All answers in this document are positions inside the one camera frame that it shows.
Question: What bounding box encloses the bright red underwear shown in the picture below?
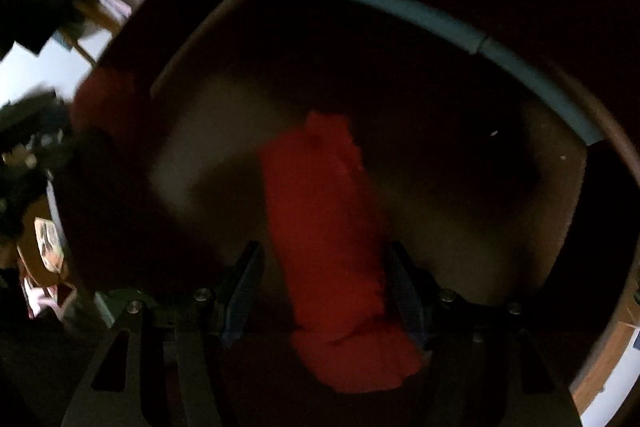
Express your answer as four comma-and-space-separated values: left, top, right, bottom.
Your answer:
259, 112, 423, 395

